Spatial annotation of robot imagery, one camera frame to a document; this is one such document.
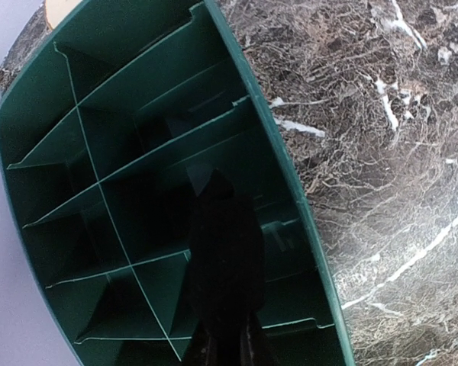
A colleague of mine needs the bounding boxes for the green plastic divider tray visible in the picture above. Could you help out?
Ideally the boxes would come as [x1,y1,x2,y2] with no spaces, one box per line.
[0,1,354,365]

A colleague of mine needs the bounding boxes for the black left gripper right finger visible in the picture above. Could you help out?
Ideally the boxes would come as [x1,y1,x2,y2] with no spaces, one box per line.
[240,313,278,366]

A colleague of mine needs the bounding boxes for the beige decorated plate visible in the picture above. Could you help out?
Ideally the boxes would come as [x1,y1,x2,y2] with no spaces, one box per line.
[44,0,81,30]

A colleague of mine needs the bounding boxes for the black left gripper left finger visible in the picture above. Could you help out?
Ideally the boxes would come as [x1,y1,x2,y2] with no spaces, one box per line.
[182,323,221,366]

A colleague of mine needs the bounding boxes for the black striped ankle sock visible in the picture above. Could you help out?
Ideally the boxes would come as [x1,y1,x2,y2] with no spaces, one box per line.
[188,170,265,337]

